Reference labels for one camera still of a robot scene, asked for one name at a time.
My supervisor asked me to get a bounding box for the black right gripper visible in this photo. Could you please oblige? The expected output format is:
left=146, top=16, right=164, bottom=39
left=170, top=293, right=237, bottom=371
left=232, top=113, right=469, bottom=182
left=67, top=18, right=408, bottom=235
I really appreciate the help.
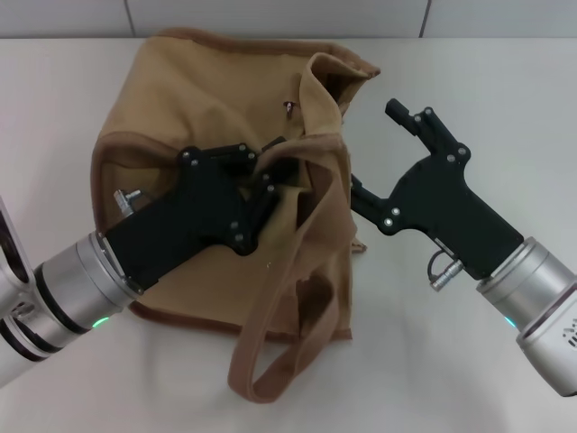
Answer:
left=350, top=97, right=527, bottom=280

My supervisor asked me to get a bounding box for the left gripper silver connector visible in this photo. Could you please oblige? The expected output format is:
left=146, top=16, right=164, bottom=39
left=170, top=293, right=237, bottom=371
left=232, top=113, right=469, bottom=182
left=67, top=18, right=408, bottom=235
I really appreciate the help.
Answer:
left=112, top=188, right=143, bottom=214

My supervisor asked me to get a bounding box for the right gripper cable connector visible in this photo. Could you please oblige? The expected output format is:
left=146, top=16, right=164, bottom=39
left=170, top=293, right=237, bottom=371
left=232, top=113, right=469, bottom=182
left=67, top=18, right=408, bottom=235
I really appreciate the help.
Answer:
left=426, top=247, right=462, bottom=290

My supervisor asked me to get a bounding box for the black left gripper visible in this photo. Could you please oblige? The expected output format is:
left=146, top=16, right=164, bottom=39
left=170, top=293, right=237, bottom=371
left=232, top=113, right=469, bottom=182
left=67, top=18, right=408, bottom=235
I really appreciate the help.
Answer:
left=103, top=135, right=290, bottom=290

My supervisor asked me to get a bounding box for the khaki fabric food bag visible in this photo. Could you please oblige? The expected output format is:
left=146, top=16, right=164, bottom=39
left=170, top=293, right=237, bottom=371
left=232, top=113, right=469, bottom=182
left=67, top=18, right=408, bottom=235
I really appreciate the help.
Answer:
left=92, top=26, right=382, bottom=405

